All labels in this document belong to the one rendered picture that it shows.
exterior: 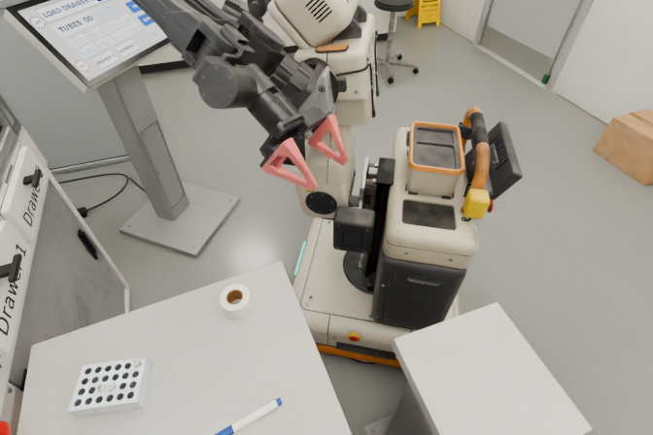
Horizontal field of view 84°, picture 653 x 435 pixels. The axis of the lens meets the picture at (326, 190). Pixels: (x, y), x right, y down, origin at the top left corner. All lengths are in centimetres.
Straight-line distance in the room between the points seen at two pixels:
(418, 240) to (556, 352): 108
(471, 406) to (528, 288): 126
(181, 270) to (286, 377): 127
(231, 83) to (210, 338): 60
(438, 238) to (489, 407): 39
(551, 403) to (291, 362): 53
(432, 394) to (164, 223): 171
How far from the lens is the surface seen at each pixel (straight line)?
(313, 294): 148
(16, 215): 118
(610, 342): 210
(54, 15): 164
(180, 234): 212
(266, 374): 85
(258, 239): 203
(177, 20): 63
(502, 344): 95
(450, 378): 88
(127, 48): 167
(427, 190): 109
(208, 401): 86
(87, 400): 92
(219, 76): 50
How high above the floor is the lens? 156
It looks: 43 degrees down
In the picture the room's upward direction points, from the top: straight up
